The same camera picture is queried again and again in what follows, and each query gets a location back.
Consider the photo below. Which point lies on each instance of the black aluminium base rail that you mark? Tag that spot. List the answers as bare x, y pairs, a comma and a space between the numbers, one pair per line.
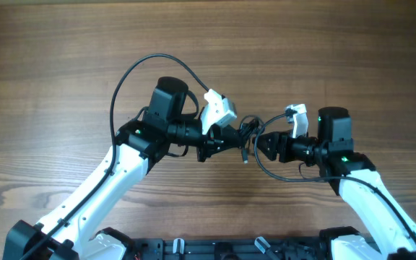
181, 249

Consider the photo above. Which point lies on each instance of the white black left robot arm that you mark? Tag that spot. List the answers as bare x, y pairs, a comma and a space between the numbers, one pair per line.
66, 232

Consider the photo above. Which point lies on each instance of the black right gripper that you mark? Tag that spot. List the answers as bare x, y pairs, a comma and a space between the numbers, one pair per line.
276, 138

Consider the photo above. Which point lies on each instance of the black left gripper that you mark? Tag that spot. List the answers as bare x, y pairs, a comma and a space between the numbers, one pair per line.
211, 141

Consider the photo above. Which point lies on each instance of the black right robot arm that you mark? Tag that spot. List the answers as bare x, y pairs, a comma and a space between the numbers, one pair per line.
351, 175

